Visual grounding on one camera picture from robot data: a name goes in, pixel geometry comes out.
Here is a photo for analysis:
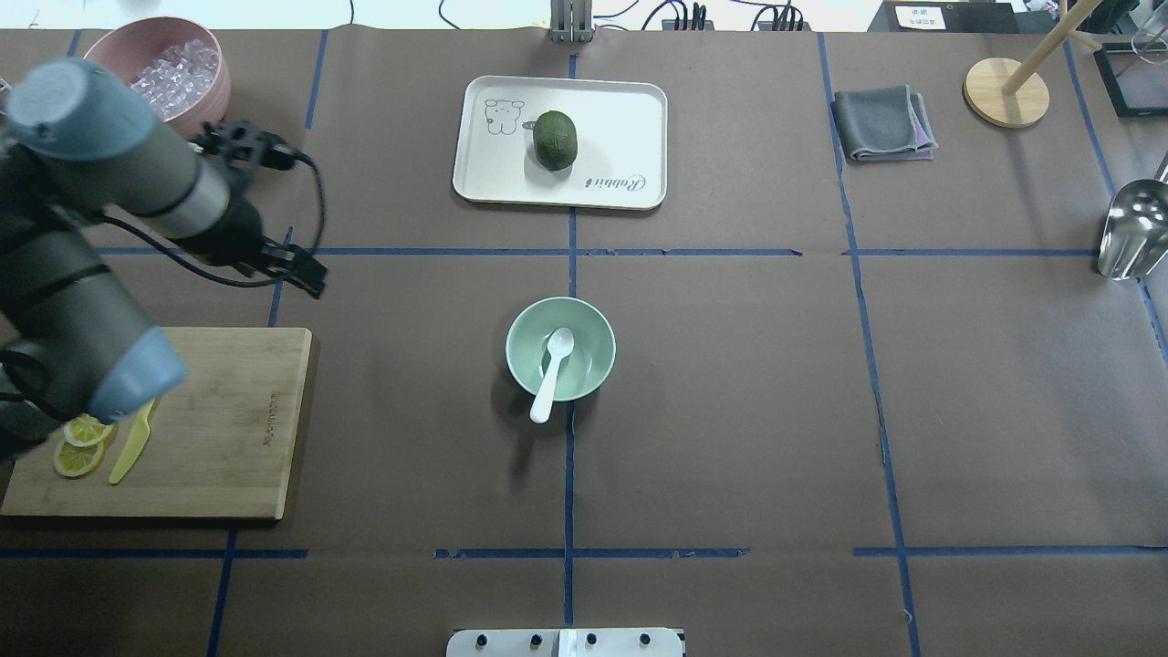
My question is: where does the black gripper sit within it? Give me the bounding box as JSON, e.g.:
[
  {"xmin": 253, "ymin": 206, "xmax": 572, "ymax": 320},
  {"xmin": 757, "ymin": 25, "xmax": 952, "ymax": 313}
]
[{"xmin": 187, "ymin": 196, "xmax": 327, "ymax": 299}]

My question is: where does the white plastic spoon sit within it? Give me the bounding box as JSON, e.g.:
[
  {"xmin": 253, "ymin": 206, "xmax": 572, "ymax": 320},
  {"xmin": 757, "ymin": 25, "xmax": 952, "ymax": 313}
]
[{"xmin": 528, "ymin": 326, "xmax": 575, "ymax": 424}]

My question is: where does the green bowl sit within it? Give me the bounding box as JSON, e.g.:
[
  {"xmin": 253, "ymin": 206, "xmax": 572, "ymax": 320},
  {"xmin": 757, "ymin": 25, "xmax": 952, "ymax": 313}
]
[{"xmin": 505, "ymin": 297, "xmax": 617, "ymax": 401}]

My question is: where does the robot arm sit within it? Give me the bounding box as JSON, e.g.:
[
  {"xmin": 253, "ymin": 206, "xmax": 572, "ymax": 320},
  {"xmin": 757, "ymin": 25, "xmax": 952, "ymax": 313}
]
[{"xmin": 1, "ymin": 57, "xmax": 327, "ymax": 459}]

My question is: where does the pink bowl with ice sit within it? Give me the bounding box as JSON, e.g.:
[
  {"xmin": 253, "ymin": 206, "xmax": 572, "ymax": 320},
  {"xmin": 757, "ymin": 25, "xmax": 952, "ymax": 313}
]
[{"xmin": 84, "ymin": 16, "xmax": 231, "ymax": 141}]

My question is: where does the bamboo cutting board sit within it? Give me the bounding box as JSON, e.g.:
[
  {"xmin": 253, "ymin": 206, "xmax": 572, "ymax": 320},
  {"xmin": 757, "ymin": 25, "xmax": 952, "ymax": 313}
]
[{"xmin": 4, "ymin": 326, "xmax": 313, "ymax": 520}]

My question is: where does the yellow plastic knife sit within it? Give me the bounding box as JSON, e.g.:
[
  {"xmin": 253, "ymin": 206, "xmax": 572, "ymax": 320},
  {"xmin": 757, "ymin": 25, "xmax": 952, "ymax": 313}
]
[{"xmin": 106, "ymin": 397, "xmax": 162, "ymax": 485}]

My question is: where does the green avocado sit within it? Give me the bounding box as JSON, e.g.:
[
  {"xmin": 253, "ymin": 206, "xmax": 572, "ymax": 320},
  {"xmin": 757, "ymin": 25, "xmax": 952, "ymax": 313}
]
[{"xmin": 531, "ymin": 109, "xmax": 579, "ymax": 172}]

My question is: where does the cream rabbit tray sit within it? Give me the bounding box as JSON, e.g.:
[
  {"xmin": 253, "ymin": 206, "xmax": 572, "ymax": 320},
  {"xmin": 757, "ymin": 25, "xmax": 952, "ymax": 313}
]
[{"xmin": 452, "ymin": 76, "xmax": 668, "ymax": 210}]

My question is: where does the black power strip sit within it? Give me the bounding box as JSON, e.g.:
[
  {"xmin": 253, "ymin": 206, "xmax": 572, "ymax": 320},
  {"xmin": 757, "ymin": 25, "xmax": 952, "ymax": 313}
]
[{"xmin": 642, "ymin": 1, "xmax": 813, "ymax": 33}]

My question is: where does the grey folded cloth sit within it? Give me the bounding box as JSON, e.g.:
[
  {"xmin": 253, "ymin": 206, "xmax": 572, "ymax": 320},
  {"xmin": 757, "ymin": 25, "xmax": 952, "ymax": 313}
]
[{"xmin": 830, "ymin": 87, "xmax": 939, "ymax": 162}]

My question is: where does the wooden mug tree stand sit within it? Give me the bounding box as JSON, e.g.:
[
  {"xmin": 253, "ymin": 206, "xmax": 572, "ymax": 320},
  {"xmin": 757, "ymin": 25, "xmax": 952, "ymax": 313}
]
[{"xmin": 961, "ymin": 1, "xmax": 1100, "ymax": 130}]

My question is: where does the metal scoop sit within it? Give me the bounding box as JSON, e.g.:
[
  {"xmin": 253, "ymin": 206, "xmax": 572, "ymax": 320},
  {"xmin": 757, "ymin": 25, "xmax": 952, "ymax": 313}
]
[{"xmin": 1096, "ymin": 158, "xmax": 1167, "ymax": 281}]

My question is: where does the black framed tray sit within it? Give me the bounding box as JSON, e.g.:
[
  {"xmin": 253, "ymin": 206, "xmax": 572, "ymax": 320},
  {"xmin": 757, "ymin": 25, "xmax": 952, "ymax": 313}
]
[{"xmin": 1093, "ymin": 43, "xmax": 1167, "ymax": 118}]

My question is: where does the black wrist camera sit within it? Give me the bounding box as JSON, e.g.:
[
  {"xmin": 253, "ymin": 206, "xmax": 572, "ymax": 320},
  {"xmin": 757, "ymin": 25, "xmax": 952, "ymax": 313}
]
[{"xmin": 190, "ymin": 120, "xmax": 298, "ymax": 172}]

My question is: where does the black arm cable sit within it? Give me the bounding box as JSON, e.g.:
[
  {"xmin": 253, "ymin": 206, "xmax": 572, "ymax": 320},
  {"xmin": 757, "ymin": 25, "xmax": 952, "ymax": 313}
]
[{"xmin": 100, "ymin": 155, "xmax": 328, "ymax": 289}]

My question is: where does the aluminium frame post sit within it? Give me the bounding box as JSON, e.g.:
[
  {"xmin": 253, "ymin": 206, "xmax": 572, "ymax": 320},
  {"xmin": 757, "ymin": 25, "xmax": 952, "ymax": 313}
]
[{"xmin": 549, "ymin": 0, "xmax": 596, "ymax": 43}]

